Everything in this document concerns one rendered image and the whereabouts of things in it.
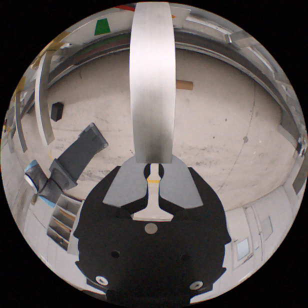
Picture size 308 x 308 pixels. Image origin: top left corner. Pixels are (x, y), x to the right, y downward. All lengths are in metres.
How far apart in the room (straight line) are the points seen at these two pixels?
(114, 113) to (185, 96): 0.65
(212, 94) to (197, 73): 0.24
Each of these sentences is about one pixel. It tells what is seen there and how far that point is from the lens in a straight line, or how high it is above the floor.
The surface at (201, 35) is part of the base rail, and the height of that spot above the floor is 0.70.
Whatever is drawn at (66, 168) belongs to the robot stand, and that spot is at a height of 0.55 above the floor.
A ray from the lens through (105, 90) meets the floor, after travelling 1.05.
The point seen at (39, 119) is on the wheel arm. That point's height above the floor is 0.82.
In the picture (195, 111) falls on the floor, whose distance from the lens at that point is 1.01.
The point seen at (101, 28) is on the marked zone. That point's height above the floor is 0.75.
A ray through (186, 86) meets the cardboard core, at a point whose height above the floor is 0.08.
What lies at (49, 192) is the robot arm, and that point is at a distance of 0.78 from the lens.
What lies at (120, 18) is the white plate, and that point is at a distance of 0.26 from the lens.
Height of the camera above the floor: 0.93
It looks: 55 degrees down
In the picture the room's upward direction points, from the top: 177 degrees counter-clockwise
